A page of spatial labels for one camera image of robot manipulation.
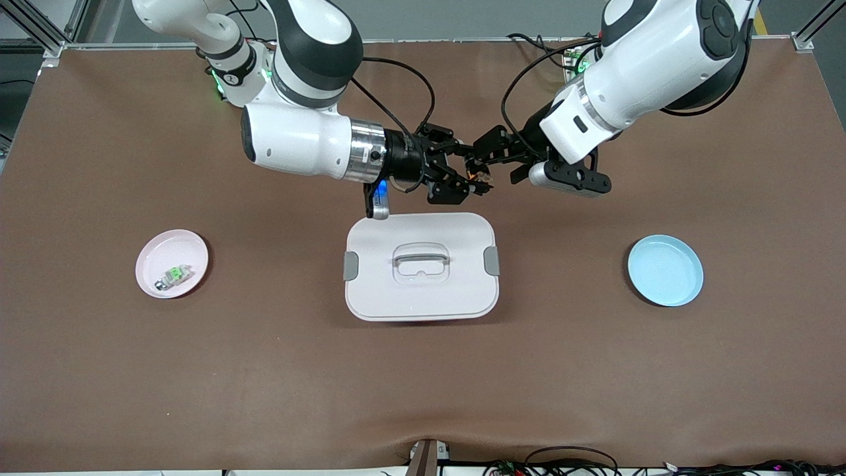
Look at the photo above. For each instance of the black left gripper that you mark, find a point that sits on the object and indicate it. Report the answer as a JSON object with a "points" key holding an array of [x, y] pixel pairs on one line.
{"points": [[527, 141]]}

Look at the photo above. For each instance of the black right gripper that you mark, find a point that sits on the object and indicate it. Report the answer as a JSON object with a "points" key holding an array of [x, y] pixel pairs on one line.
{"points": [[404, 160]]}

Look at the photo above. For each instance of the orange and black switch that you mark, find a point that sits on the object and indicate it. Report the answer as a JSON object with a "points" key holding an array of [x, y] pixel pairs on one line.
{"points": [[477, 177]]}

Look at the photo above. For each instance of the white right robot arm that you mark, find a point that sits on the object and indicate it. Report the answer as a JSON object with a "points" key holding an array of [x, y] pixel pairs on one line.
{"points": [[297, 139]]}

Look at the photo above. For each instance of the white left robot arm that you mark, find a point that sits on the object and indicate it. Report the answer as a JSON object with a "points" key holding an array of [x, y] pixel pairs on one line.
{"points": [[634, 73]]}

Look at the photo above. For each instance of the grey box latch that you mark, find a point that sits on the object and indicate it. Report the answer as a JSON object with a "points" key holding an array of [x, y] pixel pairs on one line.
{"points": [[492, 260], [351, 266]]}

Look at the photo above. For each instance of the white lidded storage box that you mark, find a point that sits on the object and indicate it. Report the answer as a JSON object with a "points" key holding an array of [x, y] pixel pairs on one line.
{"points": [[423, 301]]}

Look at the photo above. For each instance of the light blue round plate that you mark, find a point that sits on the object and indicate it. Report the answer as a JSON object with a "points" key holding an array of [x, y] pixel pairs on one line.
{"points": [[664, 271]]}

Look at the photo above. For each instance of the pink round plate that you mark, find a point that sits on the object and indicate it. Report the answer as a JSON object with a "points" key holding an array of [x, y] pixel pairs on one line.
{"points": [[188, 254]]}

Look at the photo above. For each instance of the silver table edge rail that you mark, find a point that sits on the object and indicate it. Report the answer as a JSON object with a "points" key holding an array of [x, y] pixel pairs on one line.
{"points": [[462, 41]]}

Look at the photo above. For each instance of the green and white switch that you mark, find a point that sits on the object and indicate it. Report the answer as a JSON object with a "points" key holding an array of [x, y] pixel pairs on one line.
{"points": [[174, 276]]}

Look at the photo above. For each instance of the brown camera mount bracket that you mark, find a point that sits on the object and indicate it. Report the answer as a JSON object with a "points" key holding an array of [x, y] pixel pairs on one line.
{"points": [[426, 459]]}

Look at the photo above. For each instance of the aluminium frame post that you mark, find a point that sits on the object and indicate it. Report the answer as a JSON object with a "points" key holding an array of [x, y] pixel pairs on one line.
{"points": [[39, 30], [816, 30]]}

